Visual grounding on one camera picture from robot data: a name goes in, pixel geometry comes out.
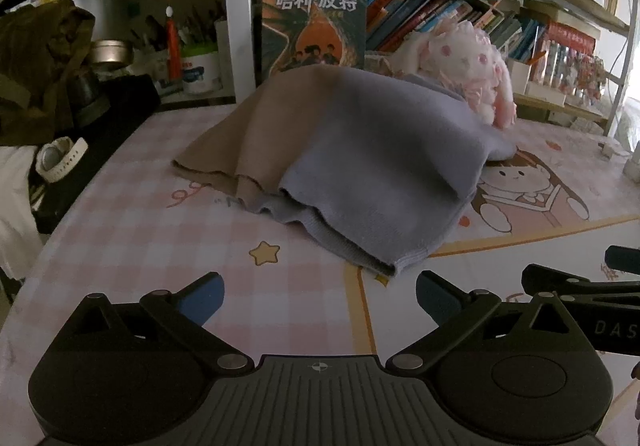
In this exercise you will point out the white cloth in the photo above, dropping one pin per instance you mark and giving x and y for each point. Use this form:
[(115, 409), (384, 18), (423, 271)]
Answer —
[(15, 206)]

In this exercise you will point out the white labelled tub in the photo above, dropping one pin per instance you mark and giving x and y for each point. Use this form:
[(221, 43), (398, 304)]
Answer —
[(200, 71)]

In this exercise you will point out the black fabric bag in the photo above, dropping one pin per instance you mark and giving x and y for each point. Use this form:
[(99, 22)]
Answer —
[(120, 111)]

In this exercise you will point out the large dark illustrated book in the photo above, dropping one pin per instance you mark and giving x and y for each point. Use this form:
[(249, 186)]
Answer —
[(310, 26)]

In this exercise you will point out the white wooden bookshelf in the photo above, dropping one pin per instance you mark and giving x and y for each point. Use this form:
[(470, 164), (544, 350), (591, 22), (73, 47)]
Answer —
[(240, 26)]

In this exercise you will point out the row of small colourful bottles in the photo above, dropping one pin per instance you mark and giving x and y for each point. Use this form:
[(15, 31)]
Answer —
[(565, 61)]

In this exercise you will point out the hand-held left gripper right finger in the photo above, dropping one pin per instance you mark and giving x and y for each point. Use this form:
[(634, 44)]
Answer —
[(436, 292)]

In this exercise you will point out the beige and lavender knit sweater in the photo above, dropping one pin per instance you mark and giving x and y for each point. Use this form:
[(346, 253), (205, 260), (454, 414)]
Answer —
[(380, 151)]

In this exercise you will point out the row of colourful books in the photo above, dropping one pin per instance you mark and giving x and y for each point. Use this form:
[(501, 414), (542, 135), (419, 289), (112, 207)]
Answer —
[(415, 11)]

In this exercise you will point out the olive green bag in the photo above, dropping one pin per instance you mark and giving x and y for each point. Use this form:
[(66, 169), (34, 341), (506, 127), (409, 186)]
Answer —
[(40, 61)]

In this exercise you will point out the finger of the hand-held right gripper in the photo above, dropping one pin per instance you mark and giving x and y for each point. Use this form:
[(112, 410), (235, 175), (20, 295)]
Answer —
[(555, 278), (624, 260)]

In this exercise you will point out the white wristwatch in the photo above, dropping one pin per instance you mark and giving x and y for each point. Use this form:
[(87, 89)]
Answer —
[(62, 158)]

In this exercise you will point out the white power adapter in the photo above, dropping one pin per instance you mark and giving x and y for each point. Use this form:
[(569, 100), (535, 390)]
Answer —
[(612, 148)]

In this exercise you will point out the pink white plush bunny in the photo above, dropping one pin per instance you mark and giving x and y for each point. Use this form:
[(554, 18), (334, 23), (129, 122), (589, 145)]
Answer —
[(465, 56)]

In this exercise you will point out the bundle of pens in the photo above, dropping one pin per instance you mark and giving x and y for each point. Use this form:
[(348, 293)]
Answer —
[(195, 28)]

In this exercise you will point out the red tassel ornament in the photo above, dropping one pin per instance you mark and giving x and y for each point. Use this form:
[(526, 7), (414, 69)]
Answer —
[(173, 46)]

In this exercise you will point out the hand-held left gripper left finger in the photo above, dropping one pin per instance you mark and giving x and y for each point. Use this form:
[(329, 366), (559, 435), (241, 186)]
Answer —
[(202, 297)]

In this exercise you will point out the round metal tin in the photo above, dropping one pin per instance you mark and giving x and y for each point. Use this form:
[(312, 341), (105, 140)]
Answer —
[(110, 53)]

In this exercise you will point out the small white storage box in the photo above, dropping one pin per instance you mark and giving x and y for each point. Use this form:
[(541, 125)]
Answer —
[(519, 76)]

